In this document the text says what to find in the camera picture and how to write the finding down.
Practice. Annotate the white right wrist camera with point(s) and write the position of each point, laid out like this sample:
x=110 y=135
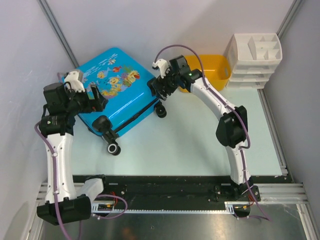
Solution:
x=162 y=66

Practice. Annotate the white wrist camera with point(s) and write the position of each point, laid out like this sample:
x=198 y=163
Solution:
x=74 y=80
x=162 y=66

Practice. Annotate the yellow plastic basket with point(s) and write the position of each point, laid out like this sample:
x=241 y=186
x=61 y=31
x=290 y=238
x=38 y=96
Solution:
x=216 y=69

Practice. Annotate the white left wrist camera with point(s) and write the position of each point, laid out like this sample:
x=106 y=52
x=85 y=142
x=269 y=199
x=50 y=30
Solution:
x=74 y=80

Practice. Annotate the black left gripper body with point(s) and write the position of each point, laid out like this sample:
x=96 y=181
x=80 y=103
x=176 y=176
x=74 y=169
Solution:
x=83 y=103

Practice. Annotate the blue fish-print kids suitcase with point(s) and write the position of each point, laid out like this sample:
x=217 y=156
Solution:
x=123 y=82

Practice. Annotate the white plastic drawer organizer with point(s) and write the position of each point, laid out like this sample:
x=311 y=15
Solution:
x=253 y=58

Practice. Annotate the aluminium frame rail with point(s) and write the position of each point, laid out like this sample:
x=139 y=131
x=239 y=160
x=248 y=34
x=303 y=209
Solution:
x=282 y=193

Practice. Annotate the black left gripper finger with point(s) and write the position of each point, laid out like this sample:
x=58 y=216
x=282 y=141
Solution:
x=95 y=91
x=99 y=104

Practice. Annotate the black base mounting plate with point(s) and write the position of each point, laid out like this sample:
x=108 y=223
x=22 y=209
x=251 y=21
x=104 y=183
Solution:
x=179 y=193

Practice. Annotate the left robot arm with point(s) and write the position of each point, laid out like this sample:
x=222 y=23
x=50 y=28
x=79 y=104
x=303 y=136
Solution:
x=63 y=203

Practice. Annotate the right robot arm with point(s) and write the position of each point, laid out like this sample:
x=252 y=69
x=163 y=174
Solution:
x=232 y=129

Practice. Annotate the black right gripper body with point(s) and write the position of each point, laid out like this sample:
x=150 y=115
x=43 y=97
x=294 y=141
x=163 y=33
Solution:
x=170 y=82

